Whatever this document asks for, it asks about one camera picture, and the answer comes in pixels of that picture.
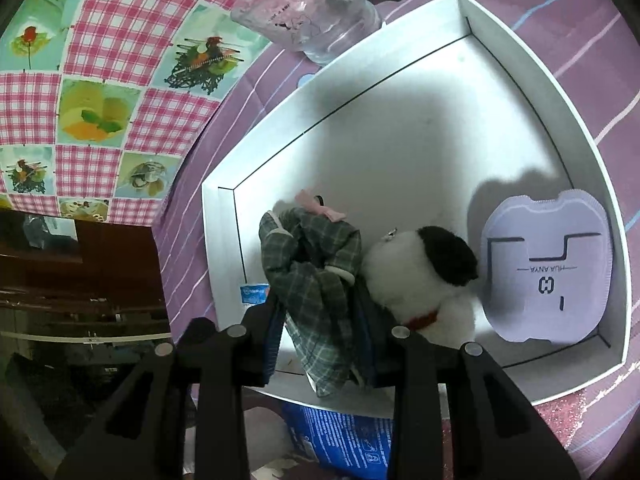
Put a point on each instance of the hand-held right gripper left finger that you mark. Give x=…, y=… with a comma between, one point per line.
x=260, y=350

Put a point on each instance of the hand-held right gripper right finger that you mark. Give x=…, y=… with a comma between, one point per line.
x=372, y=350

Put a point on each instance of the white black plush dog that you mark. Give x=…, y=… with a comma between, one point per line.
x=420, y=285

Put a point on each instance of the green plaid cloth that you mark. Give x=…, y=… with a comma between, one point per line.
x=320, y=280

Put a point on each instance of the white cardboard box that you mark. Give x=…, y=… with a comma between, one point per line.
x=400, y=160

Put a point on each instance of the lavender fabric pad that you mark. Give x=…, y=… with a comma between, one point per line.
x=545, y=240

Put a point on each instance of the blue cartoon packet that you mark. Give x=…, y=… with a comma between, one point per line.
x=340, y=440

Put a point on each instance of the dark wooden glass-door cabinet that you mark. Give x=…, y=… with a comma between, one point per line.
x=100, y=270

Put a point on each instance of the pink checkered printed cloth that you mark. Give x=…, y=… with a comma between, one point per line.
x=125, y=85

